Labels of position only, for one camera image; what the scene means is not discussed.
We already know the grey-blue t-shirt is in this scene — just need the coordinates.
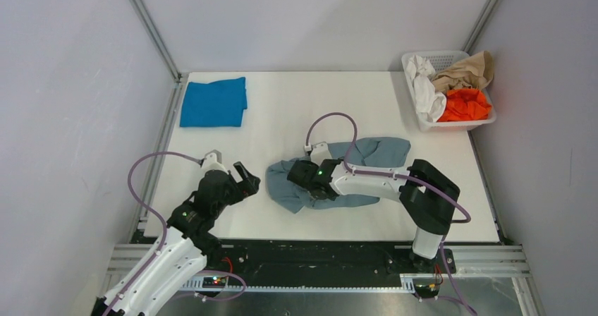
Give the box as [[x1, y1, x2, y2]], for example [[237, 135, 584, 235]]
[[266, 137, 410, 214]]

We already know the left controller board with leds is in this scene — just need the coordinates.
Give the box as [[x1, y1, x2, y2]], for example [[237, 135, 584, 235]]
[[202, 276, 228, 289]]

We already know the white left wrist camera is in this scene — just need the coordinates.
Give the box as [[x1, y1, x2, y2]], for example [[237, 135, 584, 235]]
[[201, 150, 228, 173]]

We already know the aluminium corner post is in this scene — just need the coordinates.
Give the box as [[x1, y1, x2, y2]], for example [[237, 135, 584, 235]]
[[129, 0, 182, 83], [462, 0, 502, 55]]

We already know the white plastic laundry basket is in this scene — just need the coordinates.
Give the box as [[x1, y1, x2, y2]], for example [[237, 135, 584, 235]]
[[401, 50, 497, 133]]

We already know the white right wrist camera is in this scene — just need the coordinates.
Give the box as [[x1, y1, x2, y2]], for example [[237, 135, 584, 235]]
[[304, 142, 332, 166]]

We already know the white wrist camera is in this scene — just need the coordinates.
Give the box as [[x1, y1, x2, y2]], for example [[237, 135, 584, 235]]
[[201, 150, 228, 173], [304, 142, 332, 166]]

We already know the white crumpled t-shirt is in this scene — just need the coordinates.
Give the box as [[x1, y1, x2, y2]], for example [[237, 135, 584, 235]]
[[404, 54, 446, 123]]

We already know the right controller board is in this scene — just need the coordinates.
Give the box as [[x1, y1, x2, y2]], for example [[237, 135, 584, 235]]
[[413, 283, 442, 302]]

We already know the beige crumpled t-shirt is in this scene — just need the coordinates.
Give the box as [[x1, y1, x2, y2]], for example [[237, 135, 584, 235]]
[[432, 51, 494, 93]]

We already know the aluminium front frame rail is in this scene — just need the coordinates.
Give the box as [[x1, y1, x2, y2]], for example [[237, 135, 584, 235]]
[[109, 239, 539, 315]]

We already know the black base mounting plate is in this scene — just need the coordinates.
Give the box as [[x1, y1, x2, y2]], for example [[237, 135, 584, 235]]
[[184, 238, 456, 292]]

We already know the orange crumpled t-shirt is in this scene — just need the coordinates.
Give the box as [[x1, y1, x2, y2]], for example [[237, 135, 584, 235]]
[[438, 88, 492, 122]]

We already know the left aluminium corner post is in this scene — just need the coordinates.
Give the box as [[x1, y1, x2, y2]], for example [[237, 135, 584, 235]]
[[129, 0, 182, 83]]

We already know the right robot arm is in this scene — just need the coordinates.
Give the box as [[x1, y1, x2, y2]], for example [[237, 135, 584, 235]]
[[287, 159, 462, 272]]

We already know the right aluminium corner post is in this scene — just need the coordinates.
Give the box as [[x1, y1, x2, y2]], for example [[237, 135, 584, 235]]
[[462, 0, 502, 55]]

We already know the folded blue t-shirt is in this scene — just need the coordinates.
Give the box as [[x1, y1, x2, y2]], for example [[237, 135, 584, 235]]
[[179, 77, 248, 128]]

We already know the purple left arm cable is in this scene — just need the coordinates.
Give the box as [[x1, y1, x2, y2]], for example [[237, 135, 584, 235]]
[[100, 151, 248, 316]]

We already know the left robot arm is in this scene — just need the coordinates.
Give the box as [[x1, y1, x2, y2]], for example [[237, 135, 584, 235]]
[[91, 159, 261, 315]]

